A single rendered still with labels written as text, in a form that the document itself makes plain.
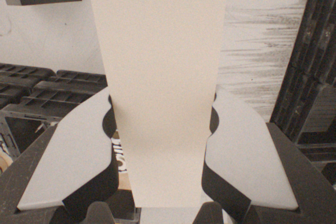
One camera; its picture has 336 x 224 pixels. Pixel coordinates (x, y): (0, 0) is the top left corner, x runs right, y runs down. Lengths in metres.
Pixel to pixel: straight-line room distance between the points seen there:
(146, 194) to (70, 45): 0.48
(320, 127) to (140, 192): 1.33
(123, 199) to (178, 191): 0.53
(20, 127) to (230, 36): 0.56
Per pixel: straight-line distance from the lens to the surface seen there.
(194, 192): 0.17
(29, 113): 0.42
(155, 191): 0.17
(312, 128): 1.40
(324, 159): 1.28
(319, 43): 1.09
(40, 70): 0.64
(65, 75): 0.59
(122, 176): 0.65
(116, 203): 0.69
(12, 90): 0.55
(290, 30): 0.60
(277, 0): 0.56
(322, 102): 1.30
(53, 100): 0.46
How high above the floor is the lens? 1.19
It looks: 59 degrees down
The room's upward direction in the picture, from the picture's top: 179 degrees counter-clockwise
